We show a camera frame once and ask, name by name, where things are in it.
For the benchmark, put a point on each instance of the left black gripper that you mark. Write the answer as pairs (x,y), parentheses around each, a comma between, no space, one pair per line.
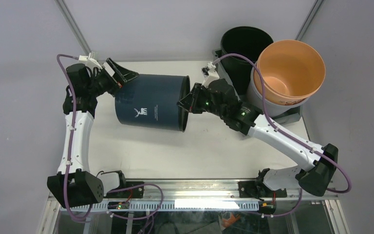
(121,76)

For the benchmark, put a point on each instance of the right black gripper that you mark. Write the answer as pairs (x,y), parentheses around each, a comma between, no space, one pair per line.
(190,102)

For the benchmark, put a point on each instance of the dark blue cylindrical container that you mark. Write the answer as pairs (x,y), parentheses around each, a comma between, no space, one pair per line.
(151,101)

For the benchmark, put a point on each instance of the orange plastic bucket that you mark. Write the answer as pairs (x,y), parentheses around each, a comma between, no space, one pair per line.
(292,71)

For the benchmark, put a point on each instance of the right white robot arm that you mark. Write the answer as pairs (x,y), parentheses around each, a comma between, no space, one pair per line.
(314,163)

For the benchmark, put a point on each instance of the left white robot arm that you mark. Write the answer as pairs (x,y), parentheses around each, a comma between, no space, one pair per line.
(74,185)

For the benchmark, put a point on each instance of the grey plastic bucket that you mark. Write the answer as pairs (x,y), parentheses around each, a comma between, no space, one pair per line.
(254,97)

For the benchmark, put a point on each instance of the black cylindrical bin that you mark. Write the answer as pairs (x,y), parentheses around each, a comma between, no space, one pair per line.
(246,41)

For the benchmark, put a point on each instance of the grey storage crate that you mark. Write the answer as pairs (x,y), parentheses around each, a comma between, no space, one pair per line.
(282,114)

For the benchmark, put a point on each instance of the small green circuit board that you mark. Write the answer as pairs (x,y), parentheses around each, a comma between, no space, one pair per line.
(119,205)

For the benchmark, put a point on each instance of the orange object under table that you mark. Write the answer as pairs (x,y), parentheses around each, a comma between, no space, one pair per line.
(228,218)

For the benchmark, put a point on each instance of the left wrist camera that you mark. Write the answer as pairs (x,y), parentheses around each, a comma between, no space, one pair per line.
(90,60)

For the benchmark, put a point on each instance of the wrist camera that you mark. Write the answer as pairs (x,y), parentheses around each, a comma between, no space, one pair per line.
(90,60)
(210,74)

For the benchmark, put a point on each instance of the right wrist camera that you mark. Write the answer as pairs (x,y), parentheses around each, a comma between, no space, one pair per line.
(210,74)

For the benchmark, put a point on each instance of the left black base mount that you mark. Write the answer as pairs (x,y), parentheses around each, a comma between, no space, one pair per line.
(130,190)

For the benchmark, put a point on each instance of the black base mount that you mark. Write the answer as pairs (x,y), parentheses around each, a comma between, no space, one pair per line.
(256,189)
(130,190)

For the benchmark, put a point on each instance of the aluminium frame rail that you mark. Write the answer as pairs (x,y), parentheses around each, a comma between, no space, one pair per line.
(223,189)

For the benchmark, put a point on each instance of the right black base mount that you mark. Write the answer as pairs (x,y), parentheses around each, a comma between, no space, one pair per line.
(256,189)

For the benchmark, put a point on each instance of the white slotted cable duct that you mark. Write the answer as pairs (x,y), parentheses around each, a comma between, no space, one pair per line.
(184,204)

